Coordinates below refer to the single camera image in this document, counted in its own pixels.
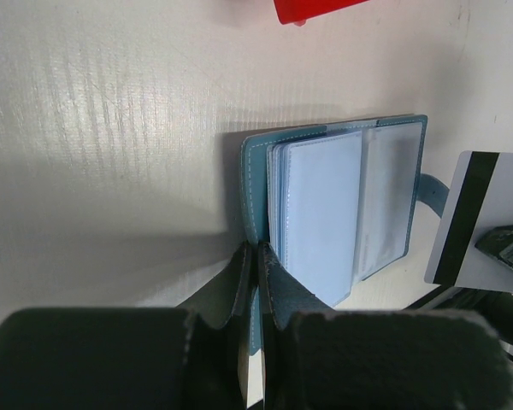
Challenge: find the white magnetic-stripe card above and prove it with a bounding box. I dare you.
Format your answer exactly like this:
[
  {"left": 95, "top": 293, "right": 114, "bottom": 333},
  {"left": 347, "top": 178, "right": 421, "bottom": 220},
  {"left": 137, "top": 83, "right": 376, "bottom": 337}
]
[
  {"left": 424, "top": 151, "right": 513, "bottom": 293},
  {"left": 358, "top": 125, "right": 420, "bottom": 280}
]

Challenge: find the red plastic bin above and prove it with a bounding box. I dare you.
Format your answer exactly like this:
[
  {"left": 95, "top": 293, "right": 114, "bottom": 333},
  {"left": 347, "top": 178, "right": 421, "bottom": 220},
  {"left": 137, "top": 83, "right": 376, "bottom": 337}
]
[{"left": 274, "top": 0, "right": 366, "bottom": 26}]

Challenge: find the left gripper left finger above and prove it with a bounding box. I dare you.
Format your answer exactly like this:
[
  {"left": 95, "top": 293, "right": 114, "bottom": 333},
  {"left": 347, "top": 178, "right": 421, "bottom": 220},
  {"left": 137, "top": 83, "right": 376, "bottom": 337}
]
[{"left": 0, "top": 241, "right": 253, "bottom": 410}]

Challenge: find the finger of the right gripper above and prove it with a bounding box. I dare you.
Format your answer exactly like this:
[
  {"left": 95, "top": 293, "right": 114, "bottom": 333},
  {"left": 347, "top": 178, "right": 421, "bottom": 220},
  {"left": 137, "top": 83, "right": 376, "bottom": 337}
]
[{"left": 475, "top": 225, "right": 513, "bottom": 272}]

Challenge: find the blue leather card holder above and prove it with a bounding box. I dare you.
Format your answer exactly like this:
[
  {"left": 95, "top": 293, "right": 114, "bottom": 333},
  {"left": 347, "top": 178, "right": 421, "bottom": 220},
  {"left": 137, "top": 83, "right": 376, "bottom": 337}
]
[{"left": 240, "top": 114, "right": 450, "bottom": 355}]

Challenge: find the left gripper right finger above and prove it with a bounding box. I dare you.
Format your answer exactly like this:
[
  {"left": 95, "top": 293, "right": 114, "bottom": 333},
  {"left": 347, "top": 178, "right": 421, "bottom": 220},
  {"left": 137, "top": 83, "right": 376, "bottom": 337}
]
[{"left": 256, "top": 241, "right": 513, "bottom": 410}]

